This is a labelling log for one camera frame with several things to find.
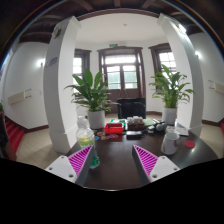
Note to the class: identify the light green packet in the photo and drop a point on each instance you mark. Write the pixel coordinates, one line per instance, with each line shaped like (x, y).
(149, 122)

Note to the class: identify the dark wooden glazed door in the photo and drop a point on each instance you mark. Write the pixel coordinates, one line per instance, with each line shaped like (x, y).
(121, 71)

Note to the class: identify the black chair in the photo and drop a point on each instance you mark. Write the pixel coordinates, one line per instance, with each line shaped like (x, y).
(131, 108)

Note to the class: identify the box of wrapped snacks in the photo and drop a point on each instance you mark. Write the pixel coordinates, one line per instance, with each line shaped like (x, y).
(135, 122)

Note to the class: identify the printed paper booklet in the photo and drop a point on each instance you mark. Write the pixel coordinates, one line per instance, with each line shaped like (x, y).
(178, 130)

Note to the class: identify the flat round red coaster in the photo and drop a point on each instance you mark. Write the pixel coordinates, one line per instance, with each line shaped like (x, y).
(189, 144)

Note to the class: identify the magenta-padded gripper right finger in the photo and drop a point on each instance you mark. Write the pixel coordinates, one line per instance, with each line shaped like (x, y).
(161, 168)

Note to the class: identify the green exit sign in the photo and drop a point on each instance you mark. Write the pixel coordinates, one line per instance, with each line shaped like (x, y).
(113, 45)

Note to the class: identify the small black box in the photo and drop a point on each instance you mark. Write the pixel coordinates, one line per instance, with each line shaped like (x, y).
(134, 135)

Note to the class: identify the dark framed window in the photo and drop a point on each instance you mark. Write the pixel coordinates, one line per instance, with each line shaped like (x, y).
(165, 60)
(80, 66)

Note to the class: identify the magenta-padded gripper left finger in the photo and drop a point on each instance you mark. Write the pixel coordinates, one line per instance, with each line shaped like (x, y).
(63, 168)

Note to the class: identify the grey microphone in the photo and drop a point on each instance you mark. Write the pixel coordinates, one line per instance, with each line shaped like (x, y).
(158, 127)
(164, 126)

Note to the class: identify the red plastic box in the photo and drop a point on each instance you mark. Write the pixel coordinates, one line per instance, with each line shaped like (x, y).
(113, 128)

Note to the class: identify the white mug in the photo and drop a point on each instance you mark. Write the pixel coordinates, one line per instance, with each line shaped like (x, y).
(170, 143)

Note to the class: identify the clear green-label drink bottle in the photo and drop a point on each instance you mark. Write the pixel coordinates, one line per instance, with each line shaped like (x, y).
(85, 136)

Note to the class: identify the large plant in white pot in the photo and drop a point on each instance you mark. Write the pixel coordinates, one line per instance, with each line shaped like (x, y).
(170, 90)
(90, 93)

